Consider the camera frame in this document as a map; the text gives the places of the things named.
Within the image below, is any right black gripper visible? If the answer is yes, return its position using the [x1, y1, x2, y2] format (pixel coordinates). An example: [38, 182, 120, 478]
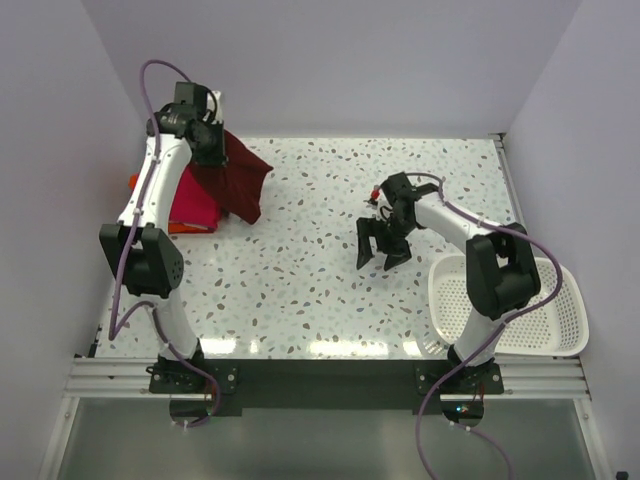
[357, 214, 416, 272]

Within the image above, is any dark red t-shirt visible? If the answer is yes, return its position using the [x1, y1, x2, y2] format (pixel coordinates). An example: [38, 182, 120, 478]
[190, 131, 273, 225]

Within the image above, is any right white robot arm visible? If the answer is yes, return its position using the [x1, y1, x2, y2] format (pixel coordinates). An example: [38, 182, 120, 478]
[356, 172, 541, 393]

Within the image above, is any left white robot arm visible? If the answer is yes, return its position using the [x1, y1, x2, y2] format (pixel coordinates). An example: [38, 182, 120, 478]
[99, 81, 229, 392]

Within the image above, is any folded pink t-shirt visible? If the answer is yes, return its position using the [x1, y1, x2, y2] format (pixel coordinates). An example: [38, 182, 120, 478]
[169, 170, 223, 231]

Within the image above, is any folded orange t-shirt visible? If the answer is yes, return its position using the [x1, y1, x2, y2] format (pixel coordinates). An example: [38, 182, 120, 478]
[128, 174, 214, 235]

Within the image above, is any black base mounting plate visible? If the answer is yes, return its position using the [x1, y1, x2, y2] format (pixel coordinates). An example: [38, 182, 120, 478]
[148, 357, 503, 419]

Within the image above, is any white perforated plastic basket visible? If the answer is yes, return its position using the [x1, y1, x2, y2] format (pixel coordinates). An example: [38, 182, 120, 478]
[428, 254, 589, 357]

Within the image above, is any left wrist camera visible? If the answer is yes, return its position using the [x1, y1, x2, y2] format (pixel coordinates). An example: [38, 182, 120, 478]
[207, 90, 224, 123]

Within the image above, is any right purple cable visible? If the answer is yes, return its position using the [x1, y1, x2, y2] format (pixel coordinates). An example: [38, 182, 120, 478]
[404, 172, 565, 480]

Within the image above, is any aluminium extrusion rail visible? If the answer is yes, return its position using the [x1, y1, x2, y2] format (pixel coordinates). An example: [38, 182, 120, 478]
[63, 355, 591, 400]

